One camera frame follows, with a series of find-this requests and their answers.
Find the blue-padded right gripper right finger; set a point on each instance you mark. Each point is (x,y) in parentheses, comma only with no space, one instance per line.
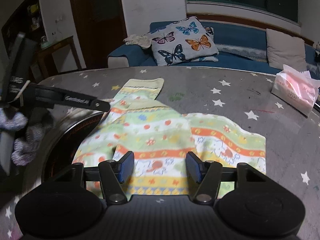
(207,177)

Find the grey star tablecloth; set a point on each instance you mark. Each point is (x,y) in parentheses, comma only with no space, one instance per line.
(62,199)

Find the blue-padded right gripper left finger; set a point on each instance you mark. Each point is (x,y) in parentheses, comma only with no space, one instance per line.
(113,174)

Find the dark wooden door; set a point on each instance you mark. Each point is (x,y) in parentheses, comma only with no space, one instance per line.
(100,27)

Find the beige cushion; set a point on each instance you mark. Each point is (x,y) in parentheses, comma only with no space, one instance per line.
(285,49)

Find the butterfly print cushion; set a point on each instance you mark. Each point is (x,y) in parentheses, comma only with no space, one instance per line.
(181,41)

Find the pink tissue pack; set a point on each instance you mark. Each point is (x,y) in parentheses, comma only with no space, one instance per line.
(298,89)

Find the blue sofa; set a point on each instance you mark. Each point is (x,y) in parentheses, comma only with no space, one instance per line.
(240,47)

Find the colourful patterned children's shirt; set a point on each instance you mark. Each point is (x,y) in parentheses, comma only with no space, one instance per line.
(160,138)

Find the white lace cloth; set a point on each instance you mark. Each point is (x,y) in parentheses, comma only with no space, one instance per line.
(144,41)

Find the dark wooden side table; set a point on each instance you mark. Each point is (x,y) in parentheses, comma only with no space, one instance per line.
(52,58)

